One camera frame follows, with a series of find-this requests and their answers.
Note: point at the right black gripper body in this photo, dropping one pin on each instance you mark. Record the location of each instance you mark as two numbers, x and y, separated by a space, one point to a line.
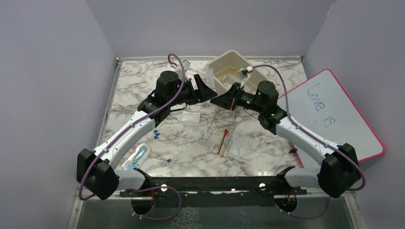
244 99

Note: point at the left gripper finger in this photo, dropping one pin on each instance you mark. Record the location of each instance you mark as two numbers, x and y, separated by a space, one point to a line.
201 86
205 94

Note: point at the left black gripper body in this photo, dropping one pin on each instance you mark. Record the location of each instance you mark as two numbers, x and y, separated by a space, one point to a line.
187 94

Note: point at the wire gauze mesh square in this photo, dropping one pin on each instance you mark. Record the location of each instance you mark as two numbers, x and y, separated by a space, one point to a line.
229 79

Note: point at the red plastic spoon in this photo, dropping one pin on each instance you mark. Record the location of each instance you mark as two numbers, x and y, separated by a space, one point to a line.
219 148

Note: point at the metal crucible tongs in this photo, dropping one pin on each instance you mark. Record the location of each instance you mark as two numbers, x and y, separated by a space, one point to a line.
230 128

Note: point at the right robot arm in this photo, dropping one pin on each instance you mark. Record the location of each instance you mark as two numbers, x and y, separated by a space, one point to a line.
338 167

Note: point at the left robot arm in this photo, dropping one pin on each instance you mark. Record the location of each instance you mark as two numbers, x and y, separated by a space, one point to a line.
96 168

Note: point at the clear zip bag near lid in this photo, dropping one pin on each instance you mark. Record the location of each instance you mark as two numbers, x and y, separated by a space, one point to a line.
190 117

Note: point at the beige plastic bin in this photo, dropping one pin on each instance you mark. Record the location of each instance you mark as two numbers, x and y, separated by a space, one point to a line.
223 71

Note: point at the small clear zip bag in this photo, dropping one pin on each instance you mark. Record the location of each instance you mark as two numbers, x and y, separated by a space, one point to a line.
235 150

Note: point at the lone blue capped tube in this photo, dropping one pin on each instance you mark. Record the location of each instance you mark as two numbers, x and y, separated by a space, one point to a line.
171 158

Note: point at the blue goggles in bag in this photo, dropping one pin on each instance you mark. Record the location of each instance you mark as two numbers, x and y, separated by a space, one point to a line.
138 158

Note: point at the pink framed whiteboard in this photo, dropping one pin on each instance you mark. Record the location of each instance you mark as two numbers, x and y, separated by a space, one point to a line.
322 105

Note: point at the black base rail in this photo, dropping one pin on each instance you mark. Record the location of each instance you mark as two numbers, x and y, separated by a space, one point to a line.
205 192

